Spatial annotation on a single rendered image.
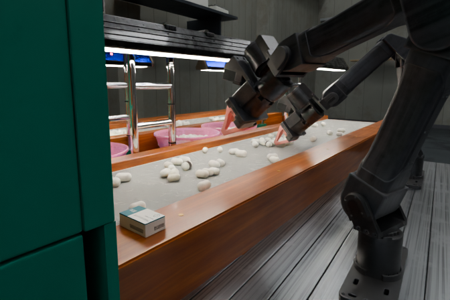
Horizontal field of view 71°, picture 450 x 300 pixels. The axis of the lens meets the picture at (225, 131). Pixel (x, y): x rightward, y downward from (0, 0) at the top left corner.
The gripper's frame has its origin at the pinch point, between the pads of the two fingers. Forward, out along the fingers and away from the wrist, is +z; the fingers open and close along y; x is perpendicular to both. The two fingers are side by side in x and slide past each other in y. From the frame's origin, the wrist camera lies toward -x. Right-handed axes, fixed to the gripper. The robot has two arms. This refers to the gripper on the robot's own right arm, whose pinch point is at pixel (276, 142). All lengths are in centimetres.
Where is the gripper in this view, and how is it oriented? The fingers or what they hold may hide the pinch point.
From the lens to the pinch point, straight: 113.5
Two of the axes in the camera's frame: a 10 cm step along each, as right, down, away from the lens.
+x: 5.0, 8.1, -2.9
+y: -6.3, 1.2, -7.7
